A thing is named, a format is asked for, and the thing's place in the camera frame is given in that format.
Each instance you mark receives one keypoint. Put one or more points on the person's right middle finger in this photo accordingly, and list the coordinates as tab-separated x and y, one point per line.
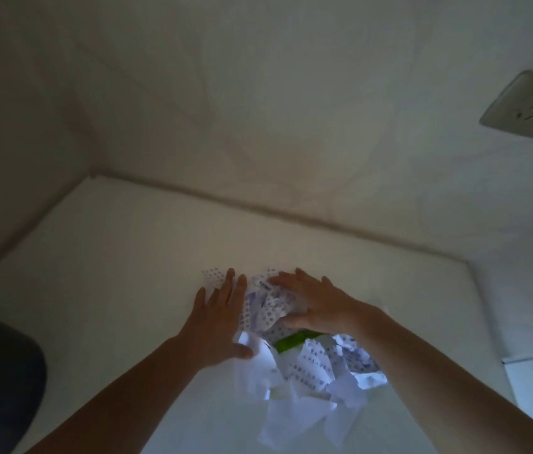
306	280

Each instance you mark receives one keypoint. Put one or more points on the person's left forearm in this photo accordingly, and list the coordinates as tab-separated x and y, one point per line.
120	401

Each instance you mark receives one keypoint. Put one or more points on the white dotted paper wrapper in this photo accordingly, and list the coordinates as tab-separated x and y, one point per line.
304	373

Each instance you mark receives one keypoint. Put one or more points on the person's right forearm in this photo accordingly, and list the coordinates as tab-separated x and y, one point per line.
446	387

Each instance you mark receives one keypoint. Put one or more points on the white wall socket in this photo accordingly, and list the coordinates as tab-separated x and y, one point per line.
528	108

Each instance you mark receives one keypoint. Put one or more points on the person's left thumb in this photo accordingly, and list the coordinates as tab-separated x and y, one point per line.
244	347

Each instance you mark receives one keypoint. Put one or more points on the person's right hand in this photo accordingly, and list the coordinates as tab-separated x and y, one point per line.
325	307

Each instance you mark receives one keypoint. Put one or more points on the person's left hand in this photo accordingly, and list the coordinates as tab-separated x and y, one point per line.
212	326

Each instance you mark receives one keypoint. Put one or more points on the green packet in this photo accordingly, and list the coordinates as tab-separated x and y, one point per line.
295	341

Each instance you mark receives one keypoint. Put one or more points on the person's right thumb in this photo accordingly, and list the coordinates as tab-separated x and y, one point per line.
294	322

